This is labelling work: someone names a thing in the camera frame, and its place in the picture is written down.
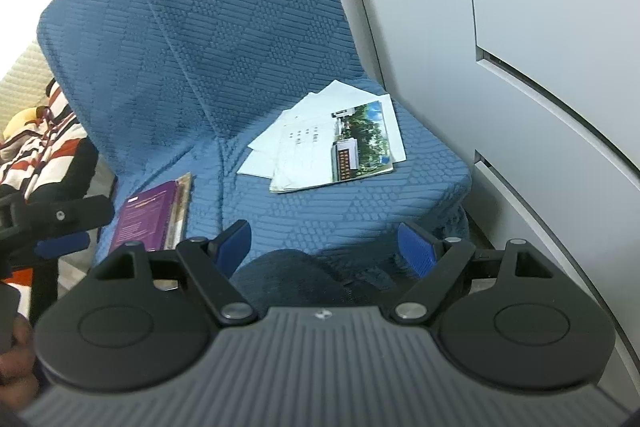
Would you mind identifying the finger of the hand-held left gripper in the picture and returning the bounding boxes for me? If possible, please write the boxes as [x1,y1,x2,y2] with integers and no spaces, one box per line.
[15,196,115,259]

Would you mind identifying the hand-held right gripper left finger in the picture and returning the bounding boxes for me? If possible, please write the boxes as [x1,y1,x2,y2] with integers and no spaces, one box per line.
[92,220,257,325]

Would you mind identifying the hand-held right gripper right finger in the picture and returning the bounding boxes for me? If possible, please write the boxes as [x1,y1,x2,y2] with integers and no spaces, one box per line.
[391,221,561,324]

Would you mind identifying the purple book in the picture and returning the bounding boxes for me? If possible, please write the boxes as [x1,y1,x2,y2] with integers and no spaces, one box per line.
[107,181,181,253]

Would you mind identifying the photo cover booklet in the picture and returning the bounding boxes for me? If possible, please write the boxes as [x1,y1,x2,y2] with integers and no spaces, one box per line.
[269,99,396,195]

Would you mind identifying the person's left hand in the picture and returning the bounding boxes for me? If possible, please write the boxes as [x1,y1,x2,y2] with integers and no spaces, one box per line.
[0,322,41,408]

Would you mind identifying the striped knit blanket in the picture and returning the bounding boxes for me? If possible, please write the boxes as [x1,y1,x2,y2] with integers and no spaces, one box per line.
[0,79,101,303]

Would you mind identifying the yellow plush toy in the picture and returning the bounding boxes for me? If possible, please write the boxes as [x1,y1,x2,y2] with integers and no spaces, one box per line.
[2,106,48,142]

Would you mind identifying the beige ribbed cushion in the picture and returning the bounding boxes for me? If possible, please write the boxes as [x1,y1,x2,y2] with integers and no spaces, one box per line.
[0,42,56,128]

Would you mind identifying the blue quilted sofa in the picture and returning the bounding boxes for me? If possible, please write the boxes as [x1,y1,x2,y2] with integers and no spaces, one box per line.
[36,0,473,308]

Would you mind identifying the white panelled wardrobe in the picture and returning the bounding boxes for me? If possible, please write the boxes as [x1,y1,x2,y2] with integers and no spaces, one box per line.
[302,0,640,343]

